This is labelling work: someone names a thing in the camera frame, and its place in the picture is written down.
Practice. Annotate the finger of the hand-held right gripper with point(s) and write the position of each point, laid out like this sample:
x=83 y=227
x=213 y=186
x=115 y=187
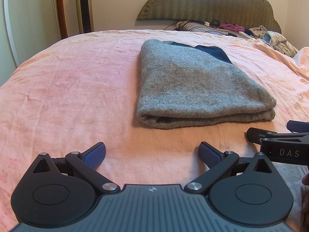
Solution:
x=298 y=125
x=257 y=135

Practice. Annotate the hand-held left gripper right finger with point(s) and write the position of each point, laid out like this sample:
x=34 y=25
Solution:
x=209 y=154

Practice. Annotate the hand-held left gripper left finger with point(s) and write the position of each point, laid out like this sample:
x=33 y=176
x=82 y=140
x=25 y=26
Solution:
x=94 y=154

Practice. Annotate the grey and navy knit sweater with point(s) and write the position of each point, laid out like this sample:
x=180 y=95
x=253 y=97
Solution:
x=193 y=84

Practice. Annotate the pile of light clothes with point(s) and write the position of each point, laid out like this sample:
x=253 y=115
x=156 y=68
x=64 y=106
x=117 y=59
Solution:
x=277 y=41

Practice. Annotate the person's right hand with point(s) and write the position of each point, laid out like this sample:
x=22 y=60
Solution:
x=306 y=180

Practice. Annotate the grey cloth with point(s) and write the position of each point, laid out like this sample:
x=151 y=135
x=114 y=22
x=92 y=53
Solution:
x=287 y=181

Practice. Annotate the pink blanket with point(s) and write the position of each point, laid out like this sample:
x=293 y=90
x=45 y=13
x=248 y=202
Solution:
x=60 y=89

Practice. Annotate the pink cloth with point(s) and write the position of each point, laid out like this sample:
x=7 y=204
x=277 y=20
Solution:
x=231 y=26

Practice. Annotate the patterned pillow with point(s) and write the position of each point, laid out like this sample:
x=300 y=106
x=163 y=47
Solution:
x=193 y=26

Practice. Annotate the olive padded headboard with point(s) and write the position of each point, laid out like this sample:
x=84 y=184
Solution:
x=212 y=2

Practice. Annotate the gold tower fan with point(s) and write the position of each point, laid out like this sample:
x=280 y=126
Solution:
x=84 y=9

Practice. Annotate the white flowered wardrobe door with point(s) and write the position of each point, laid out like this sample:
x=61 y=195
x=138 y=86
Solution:
x=31 y=17

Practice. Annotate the wooden door frame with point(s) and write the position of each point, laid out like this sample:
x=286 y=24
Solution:
x=61 y=12

